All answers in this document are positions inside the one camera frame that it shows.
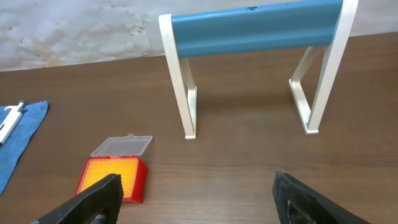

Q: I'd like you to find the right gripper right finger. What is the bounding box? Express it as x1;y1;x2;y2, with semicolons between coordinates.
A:
272;170;373;224

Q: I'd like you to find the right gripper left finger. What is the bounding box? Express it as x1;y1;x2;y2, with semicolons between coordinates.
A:
30;173;124;224

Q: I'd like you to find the white pipette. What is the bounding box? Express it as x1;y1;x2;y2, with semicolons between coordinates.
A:
0;100;27;146

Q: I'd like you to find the red and yellow tip box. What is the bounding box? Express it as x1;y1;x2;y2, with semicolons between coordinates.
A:
75;133;154;205

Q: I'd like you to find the blue cloth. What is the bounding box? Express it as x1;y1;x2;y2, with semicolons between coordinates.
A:
0;100;50;196

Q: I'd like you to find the white and blue stand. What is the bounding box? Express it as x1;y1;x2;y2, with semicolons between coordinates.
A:
158;0;359;141

